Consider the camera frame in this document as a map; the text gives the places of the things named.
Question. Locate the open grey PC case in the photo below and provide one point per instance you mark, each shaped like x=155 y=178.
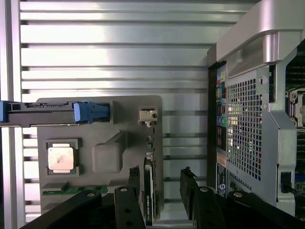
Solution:
x=281 y=143

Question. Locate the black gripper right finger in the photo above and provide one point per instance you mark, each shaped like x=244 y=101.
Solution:
x=205 y=210

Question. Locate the grey plastic parts rack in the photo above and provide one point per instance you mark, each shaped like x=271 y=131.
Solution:
x=107 y=155

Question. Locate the green motherboard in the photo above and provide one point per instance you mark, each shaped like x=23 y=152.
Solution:
x=299 y=76

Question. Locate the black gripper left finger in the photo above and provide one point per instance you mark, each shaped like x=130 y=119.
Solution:
x=126 y=210

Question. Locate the hard disk with blue carrier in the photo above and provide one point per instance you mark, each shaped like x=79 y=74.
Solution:
x=47 y=114

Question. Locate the metal CPU socket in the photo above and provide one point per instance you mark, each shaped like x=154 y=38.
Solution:
x=296 y=119

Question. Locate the silver CPU chip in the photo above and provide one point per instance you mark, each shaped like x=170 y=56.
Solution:
x=60 y=158

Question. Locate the loose green RAM stick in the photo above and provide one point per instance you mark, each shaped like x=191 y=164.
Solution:
x=78 y=189

